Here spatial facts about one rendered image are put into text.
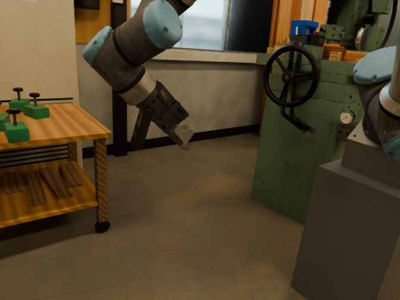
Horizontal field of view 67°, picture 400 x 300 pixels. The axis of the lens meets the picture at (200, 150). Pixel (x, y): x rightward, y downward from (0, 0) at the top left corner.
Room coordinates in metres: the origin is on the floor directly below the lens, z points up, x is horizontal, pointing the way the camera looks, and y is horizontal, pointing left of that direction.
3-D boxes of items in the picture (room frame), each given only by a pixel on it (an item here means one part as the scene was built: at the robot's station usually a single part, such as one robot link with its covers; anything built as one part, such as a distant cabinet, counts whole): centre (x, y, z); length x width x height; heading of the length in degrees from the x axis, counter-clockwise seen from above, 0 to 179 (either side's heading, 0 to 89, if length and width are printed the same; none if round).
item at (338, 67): (1.66, -0.54, 0.87); 0.61 x 0.30 x 0.06; 47
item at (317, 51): (1.60, -0.48, 0.91); 0.15 x 0.14 x 0.09; 47
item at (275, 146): (1.81, -0.71, 0.36); 0.58 x 0.45 x 0.71; 137
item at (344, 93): (1.81, -0.71, 0.76); 0.57 x 0.45 x 0.09; 137
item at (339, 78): (1.68, -0.59, 0.82); 0.40 x 0.21 x 0.04; 47
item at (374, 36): (1.75, -0.87, 1.02); 0.09 x 0.07 x 0.12; 47
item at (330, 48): (1.66, -0.57, 0.93); 0.25 x 0.01 x 0.07; 47
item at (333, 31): (1.73, -0.64, 1.03); 0.14 x 0.07 x 0.09; 137
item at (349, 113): (1.39, -0.67, 0.65); 0.06 x 0.04 x 0.08; 47
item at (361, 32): (1.73, -0.81, 1.02); 0.12 x 0.03 x 0.12; 137
